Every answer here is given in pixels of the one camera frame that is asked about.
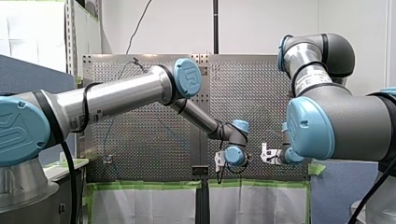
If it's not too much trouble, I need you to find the black cable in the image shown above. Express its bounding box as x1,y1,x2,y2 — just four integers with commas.
59,81,104,224
346,157,396,224

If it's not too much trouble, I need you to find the grey board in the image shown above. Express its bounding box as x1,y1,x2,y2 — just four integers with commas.
309,160,381,224

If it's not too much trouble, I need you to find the side table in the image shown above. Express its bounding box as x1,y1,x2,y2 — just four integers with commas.
43,157,90,224

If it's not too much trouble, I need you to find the black pole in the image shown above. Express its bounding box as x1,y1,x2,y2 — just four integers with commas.
212,0,219,55

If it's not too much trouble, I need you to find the thin black wire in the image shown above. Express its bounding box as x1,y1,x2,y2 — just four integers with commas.
125,0,154,56

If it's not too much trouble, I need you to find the metal shelf rack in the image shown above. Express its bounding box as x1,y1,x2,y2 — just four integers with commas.
64,0,104,77

